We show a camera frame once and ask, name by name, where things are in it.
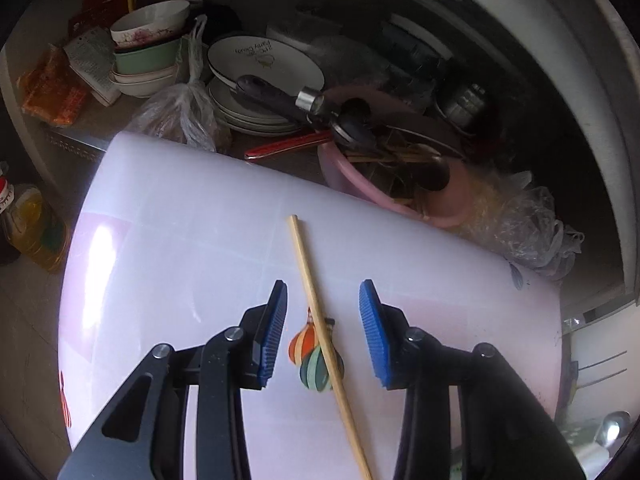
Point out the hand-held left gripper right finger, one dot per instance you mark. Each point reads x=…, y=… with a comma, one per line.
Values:
x=375, y=335

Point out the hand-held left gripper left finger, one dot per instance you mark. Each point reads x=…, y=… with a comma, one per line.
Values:
x=272, y=330

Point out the wooden chopstick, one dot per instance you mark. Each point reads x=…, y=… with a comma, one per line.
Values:
x=320, y=325

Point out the pink plastic basin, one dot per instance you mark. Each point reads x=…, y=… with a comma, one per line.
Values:
x=445, y=205

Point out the crumpled clear plastic bag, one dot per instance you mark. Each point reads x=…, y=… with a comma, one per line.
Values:
x=520, y=220

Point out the tied plastic bag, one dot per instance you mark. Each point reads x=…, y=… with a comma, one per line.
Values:
x=182, y=110

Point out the small metal pot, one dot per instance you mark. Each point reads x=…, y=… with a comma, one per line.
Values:
x=462, y=105

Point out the yellow cooking oil bottle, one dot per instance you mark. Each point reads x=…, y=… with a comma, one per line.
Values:
x=37, y=230

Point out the stack of white plates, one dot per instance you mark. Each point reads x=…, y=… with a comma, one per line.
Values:
x=260, y=62

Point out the plain white bowl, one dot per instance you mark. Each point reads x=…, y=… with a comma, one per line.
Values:
x=142, y=82

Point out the dark liquid bottle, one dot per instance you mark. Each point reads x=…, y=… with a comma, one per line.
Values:
x=7, y=220

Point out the green bowl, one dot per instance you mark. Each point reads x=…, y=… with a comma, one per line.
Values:
x=147, y=57

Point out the white paper packet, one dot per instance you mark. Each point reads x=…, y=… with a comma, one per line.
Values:
x=92, y=65

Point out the orange snack packet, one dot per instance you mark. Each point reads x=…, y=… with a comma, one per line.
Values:
x=52, y=90

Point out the white bowl with red pattern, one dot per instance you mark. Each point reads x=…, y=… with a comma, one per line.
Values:
x=150, y=22

